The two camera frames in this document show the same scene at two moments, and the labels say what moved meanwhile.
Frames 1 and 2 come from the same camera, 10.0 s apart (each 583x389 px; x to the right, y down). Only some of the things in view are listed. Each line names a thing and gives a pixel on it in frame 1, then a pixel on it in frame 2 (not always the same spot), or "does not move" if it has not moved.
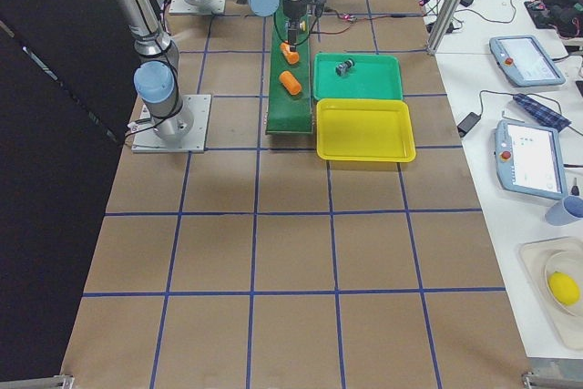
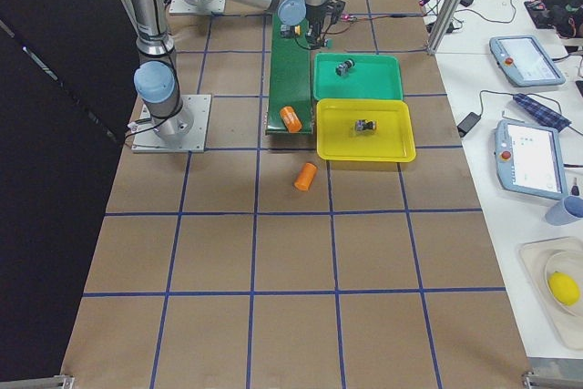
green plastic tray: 357,76 does not move
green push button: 343,66 does not move
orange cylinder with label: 292,57 -> 291,119
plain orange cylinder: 290,82 -> 305,177
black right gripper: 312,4 -> 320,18
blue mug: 565,211 does not move
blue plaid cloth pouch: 540,112 does not move
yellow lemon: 564,288 does not move
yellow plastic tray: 364,130 does not move
